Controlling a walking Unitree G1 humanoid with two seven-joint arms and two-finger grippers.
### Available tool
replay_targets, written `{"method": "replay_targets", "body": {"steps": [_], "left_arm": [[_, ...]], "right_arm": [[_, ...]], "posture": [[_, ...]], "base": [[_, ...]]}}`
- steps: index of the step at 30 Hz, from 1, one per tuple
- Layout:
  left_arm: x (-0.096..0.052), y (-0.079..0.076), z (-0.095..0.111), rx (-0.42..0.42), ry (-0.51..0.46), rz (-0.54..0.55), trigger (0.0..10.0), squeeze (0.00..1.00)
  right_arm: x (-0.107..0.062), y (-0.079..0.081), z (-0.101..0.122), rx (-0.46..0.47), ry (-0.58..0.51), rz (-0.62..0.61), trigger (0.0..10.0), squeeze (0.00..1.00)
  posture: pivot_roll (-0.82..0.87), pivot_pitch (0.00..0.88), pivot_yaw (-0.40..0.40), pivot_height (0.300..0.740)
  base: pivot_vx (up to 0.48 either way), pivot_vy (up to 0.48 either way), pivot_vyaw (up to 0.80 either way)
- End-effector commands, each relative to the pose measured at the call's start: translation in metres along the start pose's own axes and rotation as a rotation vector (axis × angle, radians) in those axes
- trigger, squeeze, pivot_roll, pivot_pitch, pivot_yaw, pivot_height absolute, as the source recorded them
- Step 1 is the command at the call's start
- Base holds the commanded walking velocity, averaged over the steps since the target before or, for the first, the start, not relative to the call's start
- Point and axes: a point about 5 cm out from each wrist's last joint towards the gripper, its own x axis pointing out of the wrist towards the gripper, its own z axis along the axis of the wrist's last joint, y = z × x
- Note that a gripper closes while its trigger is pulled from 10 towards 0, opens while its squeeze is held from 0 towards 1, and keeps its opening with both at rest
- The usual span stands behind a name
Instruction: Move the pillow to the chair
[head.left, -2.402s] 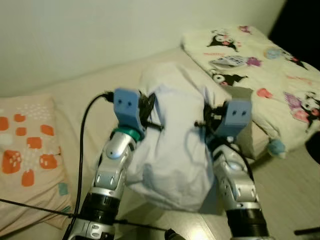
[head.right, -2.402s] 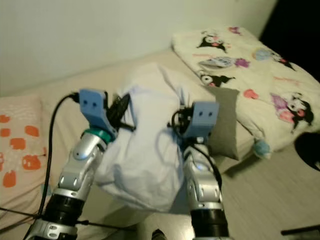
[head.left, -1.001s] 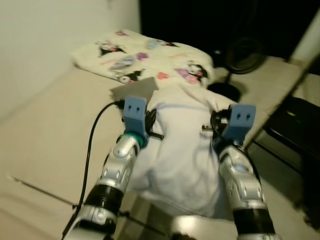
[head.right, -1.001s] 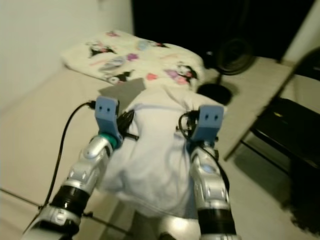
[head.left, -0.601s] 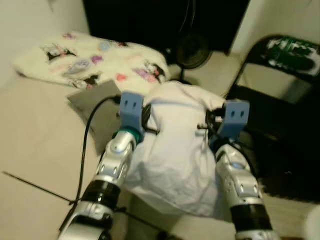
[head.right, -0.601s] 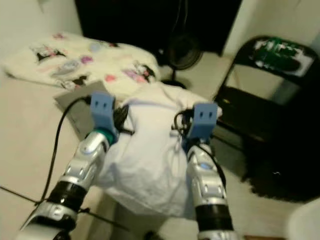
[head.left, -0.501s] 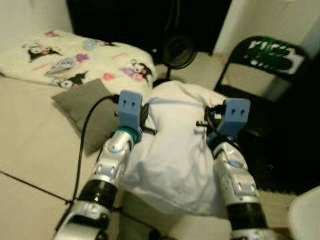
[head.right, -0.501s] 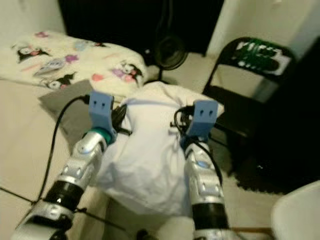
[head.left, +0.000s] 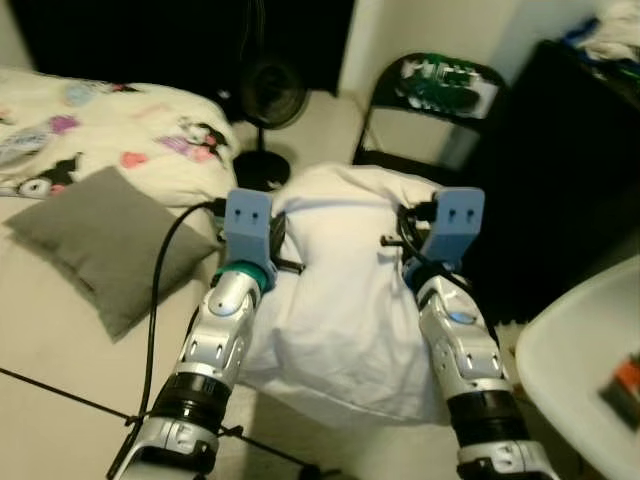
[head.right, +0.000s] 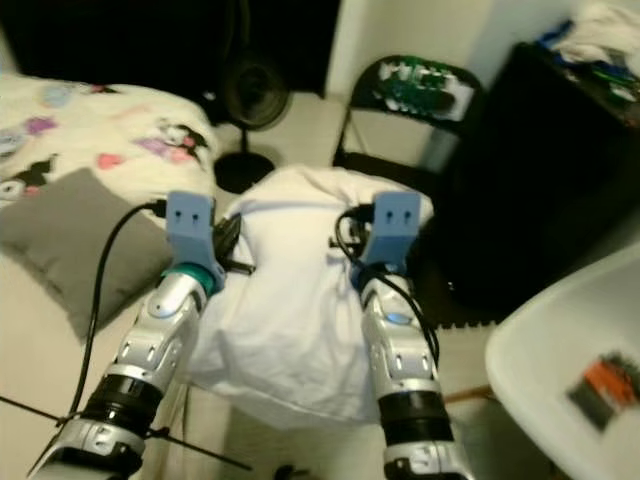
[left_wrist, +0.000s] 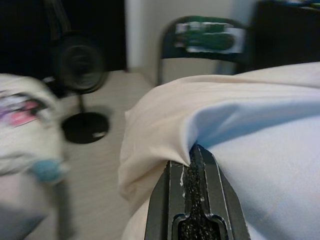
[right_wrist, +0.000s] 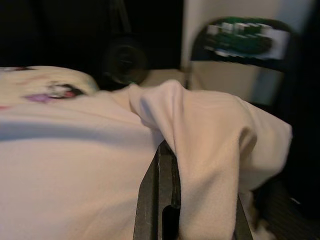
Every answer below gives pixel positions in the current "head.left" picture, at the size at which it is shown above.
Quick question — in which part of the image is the white box with green straps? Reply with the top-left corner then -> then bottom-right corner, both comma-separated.
395,58 -> 498,116

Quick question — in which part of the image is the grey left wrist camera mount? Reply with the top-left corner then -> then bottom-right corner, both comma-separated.
223,190 -> 276,266

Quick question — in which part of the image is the grey square pillow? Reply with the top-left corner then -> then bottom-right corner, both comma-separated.
3,165 -> 223,343

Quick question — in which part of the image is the black folding chair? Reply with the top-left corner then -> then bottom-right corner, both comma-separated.
352,52 -> 506,186

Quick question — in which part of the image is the white plastic shell chair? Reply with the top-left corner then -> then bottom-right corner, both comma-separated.
515,258 -> 640,480

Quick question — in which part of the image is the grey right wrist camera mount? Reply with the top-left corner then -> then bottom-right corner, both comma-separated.
420,187 -> 486,271

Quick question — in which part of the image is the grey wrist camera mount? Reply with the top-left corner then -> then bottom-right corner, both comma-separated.
223,190 -> 276,266
420,187 -> 486,271

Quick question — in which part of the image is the orange and black object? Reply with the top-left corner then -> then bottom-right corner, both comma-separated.
598,355 -> 640,431

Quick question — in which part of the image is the white pillow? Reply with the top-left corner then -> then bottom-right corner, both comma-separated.
240,163 -> 471,426

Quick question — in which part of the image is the thin black cord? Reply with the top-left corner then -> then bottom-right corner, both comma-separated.
0,367 -> 321,476

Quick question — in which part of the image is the black cabinet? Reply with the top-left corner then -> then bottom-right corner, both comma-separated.
465,40 -> 640,326

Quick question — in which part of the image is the black pedestal fan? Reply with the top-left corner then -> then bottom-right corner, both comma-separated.
232,55 -> 309,193

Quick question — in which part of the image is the crumpled white garment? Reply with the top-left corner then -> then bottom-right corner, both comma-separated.
585,0 -> 640,61

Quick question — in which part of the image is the cream cartoon print comforter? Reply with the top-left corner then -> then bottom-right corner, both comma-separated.
0,68 -> 241,209

